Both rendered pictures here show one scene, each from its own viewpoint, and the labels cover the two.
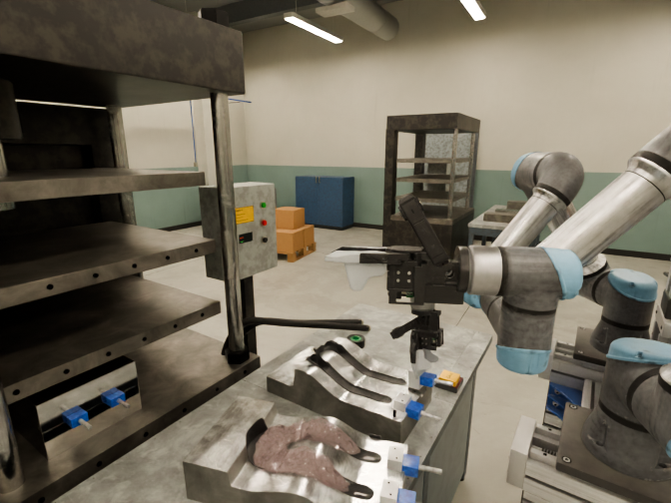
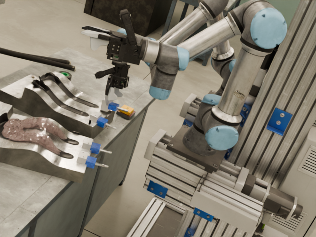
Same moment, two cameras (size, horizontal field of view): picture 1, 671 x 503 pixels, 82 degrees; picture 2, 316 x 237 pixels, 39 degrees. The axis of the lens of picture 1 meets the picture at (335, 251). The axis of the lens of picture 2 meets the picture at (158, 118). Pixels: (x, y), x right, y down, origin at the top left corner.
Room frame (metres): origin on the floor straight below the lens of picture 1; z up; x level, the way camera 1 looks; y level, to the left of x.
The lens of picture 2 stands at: (-0.78, 0.22, 1.95)
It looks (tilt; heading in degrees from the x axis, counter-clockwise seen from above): 28 degrees down; 338
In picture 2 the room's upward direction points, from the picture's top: 19 degrees clockwise
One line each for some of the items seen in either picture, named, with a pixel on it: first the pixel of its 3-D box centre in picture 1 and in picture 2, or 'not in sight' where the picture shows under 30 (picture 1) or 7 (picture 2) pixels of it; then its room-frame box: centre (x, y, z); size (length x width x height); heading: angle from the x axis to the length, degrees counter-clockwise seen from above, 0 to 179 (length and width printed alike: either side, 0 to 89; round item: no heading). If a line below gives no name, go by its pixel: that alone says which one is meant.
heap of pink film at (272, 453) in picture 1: (305, 445); (35, 130); (0.81, 0.08, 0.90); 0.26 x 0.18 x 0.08; 74
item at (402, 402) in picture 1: (417, 411); (104, 123); (0.95, -0.24, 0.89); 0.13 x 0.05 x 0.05; 57
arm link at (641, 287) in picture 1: (627, 294); (236, 75); (1.06, -0.85, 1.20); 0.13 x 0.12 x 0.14; 6
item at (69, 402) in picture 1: (56, 380); not in sight; (1.13, 0.93, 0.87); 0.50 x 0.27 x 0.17; 57
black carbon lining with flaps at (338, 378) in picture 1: (349, 368); (63, 93); (1.14, -0.05, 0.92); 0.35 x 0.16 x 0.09; 57
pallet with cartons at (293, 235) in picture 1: (272, 230); not in sight; (6.16, 1.04, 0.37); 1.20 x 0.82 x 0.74; 67
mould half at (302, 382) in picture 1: (347, 378); (59, 99); (1.15, -0.04, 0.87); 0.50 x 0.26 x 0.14; 57
